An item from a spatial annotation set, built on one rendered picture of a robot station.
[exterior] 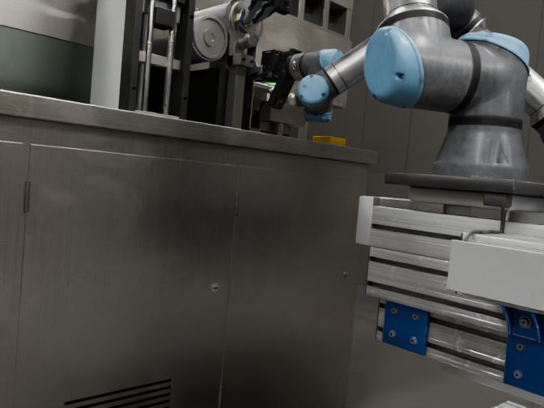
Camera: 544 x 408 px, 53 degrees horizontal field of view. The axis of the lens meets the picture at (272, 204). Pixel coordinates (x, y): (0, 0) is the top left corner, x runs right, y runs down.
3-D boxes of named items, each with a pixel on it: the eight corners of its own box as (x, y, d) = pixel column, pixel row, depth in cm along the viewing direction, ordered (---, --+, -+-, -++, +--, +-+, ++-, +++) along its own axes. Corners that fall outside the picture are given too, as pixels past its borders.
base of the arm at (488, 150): (543, 185, 91) (550, 125, 91) (502, 179, 81) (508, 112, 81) (460, 180, 103) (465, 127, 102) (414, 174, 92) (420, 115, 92)
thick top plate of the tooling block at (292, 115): (269, 120, 169) (271, 99, 168) (194, 121, 198) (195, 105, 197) (305, 126, 180) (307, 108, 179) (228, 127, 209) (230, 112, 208)
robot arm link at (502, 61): (541, 122, 87) (550, 36, 87) (469, 112, 84) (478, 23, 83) (490, 127, 99) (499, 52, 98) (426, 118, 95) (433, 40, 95)
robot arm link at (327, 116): (299, 117, 143) (303, 75, 142) (304, 122, 154) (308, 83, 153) (329, 120, 141) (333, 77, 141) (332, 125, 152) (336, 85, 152)
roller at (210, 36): (192, 53, 151) (196, 10, 151) (144, 62, 170) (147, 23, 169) (226, 62, 160) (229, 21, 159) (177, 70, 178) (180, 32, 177)
